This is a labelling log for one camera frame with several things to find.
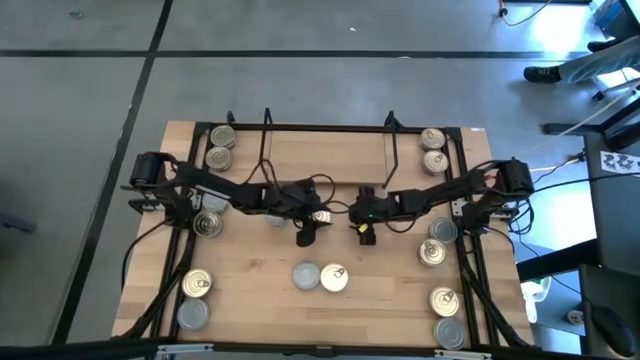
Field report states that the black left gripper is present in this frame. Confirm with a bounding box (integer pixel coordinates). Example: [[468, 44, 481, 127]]
[[269, 178, 324, 249]]

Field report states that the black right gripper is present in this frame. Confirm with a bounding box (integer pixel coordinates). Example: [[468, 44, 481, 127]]
[[348, 185, 401, 247]]

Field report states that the wooden shelf with black legs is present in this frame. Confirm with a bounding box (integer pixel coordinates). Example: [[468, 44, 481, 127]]
[[257, 107, 402, 190]]

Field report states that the tin can with ringed lid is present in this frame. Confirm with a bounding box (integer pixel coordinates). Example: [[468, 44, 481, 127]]
[[209, 123, 237, 150], [204, 145, 234, 173], [192, 209, 224, 239]]

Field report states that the white plastic bag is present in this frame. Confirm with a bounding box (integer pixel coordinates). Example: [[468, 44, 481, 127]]
[[519, 276, 552, 325]]

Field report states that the black desk foot bar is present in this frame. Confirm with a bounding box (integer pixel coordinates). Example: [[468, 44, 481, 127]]
[[514, 238, 601, 282], [543, 97, 640, 151]]

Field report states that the person's foot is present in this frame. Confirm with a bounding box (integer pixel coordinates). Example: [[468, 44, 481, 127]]
[[523, 65, 563, 85], [587, 38, 626, 54]]

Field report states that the dark desk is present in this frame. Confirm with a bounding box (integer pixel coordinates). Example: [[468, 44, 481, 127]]
[[579, 130, 640, 360]]

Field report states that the paper with black markers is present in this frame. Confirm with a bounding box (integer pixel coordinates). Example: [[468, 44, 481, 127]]
[[599, 149, 640, 176]]

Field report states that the black crossbar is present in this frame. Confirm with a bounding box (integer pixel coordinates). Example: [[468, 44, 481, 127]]
[[0, 337, 551, 360]]

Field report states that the black computer mouse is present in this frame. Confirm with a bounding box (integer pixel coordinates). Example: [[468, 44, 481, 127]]
[[591, 305, 639, 357]]

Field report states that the person's leg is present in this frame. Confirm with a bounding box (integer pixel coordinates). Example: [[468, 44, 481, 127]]
[[557, 35, 640, 85]]

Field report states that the white chair base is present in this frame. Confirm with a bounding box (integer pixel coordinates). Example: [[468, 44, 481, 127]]
[[592, 74, 640, 101]]

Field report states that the blue box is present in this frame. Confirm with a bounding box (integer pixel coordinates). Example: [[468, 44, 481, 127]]
[[589, 0, 631, 39]]

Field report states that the left gripper camera cable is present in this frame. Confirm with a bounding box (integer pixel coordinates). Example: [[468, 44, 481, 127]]
[[307, 173, 351, 215]]

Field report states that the black cable bundle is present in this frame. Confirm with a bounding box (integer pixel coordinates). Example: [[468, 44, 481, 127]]
[[499, 194, 539, 236]]

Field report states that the silver crossbar bracket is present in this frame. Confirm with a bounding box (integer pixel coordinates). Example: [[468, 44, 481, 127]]
[[155, 342, 215, 357], [433, 349, 494, 360]]

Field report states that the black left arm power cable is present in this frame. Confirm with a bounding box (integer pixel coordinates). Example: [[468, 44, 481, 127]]
[[121, 219, 169, 292]]

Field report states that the yellow cable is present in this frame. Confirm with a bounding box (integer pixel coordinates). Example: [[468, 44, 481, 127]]
[[529, 154, 586, 174]]

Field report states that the cable with black plug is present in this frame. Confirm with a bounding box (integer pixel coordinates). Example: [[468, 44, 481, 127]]
[[498, 0, 554, 27]]

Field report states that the white cable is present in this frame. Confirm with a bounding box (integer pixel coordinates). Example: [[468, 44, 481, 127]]
[[529, 92, 640, 156]]

